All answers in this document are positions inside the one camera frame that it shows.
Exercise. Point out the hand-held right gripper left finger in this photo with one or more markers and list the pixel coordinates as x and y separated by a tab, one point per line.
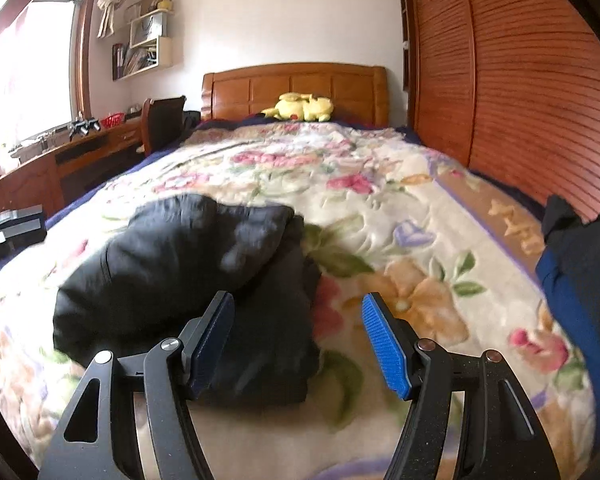
207	350

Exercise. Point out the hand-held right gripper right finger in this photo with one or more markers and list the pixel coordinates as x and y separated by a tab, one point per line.
387	350

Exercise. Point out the dark navy jacket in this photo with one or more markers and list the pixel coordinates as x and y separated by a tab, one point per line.
155	260

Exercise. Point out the wooden desk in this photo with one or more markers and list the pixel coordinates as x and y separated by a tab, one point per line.
30	180

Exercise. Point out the floral blanket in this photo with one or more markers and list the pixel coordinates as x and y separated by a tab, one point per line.
380	220

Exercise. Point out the red basket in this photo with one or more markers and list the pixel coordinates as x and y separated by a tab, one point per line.
113	121

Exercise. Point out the window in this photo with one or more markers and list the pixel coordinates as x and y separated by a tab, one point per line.
30	70

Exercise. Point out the wooden chair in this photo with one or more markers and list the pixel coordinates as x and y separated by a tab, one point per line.
165	120

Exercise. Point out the blue cloth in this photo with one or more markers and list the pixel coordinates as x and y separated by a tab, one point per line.
570	300

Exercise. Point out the black cloth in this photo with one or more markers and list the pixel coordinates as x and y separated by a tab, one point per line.
585	250

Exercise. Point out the yellow plush toy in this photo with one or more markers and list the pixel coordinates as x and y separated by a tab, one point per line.
305	107

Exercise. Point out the wooden bed headboard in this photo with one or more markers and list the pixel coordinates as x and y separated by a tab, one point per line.
245	90

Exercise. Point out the wooden slatted wardrobe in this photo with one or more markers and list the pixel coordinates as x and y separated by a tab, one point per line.
505	60

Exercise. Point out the white wall shelf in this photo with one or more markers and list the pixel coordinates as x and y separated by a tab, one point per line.
150	40

